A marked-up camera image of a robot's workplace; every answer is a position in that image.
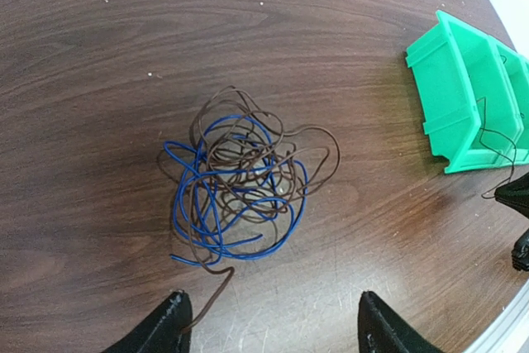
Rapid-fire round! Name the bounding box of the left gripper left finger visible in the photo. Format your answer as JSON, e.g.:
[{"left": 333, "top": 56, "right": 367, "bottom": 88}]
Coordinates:
[{"left": 104, "top": 290, "right": 193, "bottom": 353}]

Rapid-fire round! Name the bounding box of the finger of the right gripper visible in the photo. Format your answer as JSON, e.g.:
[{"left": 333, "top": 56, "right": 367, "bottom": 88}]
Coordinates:
[
  {"left": 494, "top": 174, "right": 529, "bottom": 218},
  {"left": 511, "top": 231, "right": 529, "bottom": 272}
]

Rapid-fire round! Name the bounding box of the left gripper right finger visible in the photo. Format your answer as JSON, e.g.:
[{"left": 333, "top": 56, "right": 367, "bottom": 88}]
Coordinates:
[{"left": 357, "top": 291, "right": 441, "bottom": 353}]

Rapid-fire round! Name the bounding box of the middle green plastic bin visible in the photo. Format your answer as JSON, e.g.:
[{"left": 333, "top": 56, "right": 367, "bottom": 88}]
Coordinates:
[{"left": 490, "top": 37, "right": 528, "bottom": 165}]

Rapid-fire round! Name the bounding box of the left green plastic bin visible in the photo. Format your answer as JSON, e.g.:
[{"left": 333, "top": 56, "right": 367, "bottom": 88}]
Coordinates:
[{"left": 406, "top": 11, "right": 522, "bottom": 174}]

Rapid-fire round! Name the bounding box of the aluminium front rail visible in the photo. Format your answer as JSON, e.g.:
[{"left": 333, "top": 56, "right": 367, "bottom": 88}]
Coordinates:
[{"left": 465, "top": 283, "right": 529, "bottom": 353}]

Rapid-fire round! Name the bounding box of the green plastic bin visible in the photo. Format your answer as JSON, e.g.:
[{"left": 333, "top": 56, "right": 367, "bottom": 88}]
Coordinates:
[
  {"left": 490, "top": 37, "right": 528, "bottom": 165},
  {"left": 406, "top": 11, "right": 522, "bottom": 174}
]

